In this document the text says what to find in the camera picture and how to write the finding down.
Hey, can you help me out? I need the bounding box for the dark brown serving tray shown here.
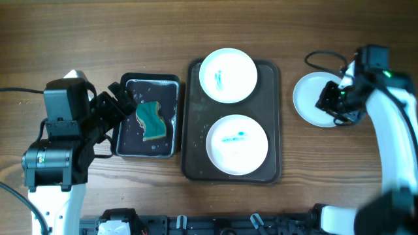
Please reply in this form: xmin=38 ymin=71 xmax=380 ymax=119
xmin=181 ymin=58 xmax=282 ymax=185

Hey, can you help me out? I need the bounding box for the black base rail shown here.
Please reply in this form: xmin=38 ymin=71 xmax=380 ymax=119
xmin=79 ymin=208 xmax=324 ymax=235

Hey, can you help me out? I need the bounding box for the green yellow sponge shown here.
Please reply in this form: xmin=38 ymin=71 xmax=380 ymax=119
xmin=136 ymin=101 xmax=167 ymax=141

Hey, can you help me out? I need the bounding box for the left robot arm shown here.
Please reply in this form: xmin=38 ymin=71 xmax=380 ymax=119
xmin=22 ymin=70 xmax=137 ymax=234

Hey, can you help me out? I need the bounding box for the black sponge tray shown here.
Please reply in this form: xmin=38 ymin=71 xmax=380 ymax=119
xmin=112 ymin=72 xmax=181 ymax=158

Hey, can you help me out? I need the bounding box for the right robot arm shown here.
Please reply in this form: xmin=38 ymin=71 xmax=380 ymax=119
xmin=304 ymin=44 xmax=417 ymax=234

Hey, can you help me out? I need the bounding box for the pale blue plate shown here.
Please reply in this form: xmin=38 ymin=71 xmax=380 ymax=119
xmin=293 ymin=72 xmax=342 ymax=128

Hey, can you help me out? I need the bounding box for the white plate top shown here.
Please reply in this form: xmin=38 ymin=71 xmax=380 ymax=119
xmin=199 ymin=48 xmax=258 ymax=104

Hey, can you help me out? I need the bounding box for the white plate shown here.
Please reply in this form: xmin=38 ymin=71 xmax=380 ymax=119
xmin=205 ymin=114 xmax=268 ymax=176
xmin=199 ymin=48 xmax=258 ymax=104

